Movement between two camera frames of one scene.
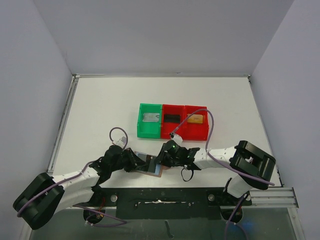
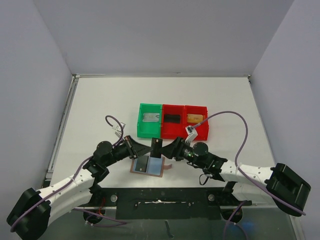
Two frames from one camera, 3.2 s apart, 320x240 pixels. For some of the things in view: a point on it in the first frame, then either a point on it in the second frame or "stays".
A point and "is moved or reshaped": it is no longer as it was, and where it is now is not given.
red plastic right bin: (196, 131) stays
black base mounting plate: (167, 203) stays
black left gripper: (135, 162) -> (137, 149)
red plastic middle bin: (167, 128) stays
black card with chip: (151, 167) -> (156, 147)
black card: (172, 118) stays
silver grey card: (151, 117) stays
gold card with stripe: (195, 118) stays
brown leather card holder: (154, 168) is moved or reshaped
